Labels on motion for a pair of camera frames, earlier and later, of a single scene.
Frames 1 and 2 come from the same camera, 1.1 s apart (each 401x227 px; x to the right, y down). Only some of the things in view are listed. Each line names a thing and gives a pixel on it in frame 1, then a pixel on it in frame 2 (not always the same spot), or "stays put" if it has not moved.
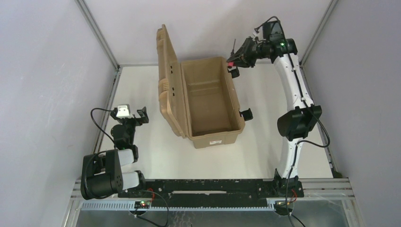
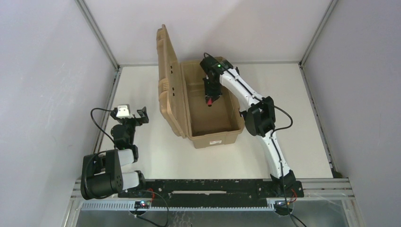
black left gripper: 135,117 stays put
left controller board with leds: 142,204 stays put
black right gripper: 245,49 to 212,94
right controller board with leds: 280,207 stays put
